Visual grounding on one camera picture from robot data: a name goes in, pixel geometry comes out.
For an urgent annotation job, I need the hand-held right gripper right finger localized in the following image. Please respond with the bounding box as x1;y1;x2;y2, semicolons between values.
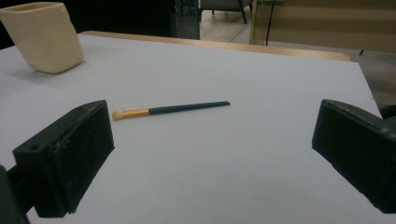
311;99;396;215

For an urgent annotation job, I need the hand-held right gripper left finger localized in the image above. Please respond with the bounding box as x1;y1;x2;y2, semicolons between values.
12;99;116;218

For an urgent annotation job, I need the makeup brush with gold ferrule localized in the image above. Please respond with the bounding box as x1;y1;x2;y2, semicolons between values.
111;100;232;121

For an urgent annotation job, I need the cream square holder cup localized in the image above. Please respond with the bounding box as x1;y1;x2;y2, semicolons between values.
0;2;85;75

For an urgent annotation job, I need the black metal stand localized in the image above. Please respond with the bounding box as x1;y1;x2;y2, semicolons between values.
264;0;276;47

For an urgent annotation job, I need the glass partition panel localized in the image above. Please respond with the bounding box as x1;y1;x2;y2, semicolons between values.
170;0;201;41

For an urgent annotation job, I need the grey armchair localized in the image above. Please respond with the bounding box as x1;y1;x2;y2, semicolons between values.
199;0;254;25

